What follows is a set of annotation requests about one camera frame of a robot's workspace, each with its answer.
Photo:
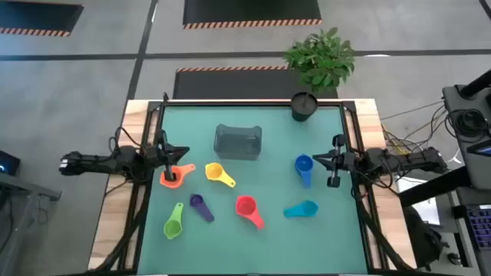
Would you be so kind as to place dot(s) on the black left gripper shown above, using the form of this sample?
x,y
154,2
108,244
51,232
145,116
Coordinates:
x,y
157,157

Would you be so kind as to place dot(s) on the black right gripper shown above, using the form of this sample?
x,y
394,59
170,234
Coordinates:
x,y
349,161

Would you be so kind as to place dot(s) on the blue measuring cup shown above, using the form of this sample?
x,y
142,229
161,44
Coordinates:
x,y
304,164

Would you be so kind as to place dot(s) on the orange measuring cup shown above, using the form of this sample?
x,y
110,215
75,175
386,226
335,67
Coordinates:
x,y
165,182

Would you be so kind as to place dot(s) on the yellow measuring cup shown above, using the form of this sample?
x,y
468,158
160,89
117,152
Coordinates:
x,y
214,171

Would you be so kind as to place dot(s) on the purple measuring cup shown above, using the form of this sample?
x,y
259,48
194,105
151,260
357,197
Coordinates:
x,y
196,200

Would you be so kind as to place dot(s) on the teal measuring cup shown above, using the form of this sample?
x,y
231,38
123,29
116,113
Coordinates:
x,y
305,209

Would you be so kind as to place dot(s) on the green measuring cup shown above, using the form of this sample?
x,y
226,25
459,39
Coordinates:
x,y
172,229

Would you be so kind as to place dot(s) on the red measuring cup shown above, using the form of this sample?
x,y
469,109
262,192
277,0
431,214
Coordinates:
x,y
246,207

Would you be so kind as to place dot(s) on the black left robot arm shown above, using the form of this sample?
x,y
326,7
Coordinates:
x,y
96,163

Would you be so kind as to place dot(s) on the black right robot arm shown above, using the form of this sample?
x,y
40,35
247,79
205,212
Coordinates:
x,y
422,161

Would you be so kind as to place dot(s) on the black plant pot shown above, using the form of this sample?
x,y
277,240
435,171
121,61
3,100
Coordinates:
x,y
304,111

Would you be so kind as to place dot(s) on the black hazard-striped floor mat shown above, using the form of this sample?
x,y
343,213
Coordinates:
x,y
249,11
38,17
230,84

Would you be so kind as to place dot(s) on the green leafy plant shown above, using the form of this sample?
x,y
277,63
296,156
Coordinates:
x,y
320,59

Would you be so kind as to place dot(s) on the teal table mat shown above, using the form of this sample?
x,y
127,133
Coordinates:
x,y
268,245

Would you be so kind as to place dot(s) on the black diagonal stand beam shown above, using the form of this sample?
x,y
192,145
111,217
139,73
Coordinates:
x,y
429,189

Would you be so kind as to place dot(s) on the white paper sheet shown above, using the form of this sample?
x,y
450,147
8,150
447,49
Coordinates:
x,y
427,211

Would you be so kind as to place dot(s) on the black backpack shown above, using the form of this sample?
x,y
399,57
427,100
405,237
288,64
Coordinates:
x,y
424,237

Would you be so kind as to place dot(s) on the grey equipment cart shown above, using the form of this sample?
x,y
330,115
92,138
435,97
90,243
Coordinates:
x,y
456,99

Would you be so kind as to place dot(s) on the grey metal stand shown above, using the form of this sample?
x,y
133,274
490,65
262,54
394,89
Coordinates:
x,y
23,188

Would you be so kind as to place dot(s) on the dark tablet device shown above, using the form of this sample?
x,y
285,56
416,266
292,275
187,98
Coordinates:
x,y
485,148

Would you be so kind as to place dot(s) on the black monitor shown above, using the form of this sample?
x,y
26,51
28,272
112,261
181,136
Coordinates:
x,y
9,163

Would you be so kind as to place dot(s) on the backlit laptop keyboard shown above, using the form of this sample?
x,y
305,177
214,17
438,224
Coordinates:
x,y
481,228

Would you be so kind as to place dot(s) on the black metal table frame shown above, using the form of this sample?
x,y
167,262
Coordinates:
x,y
249,103

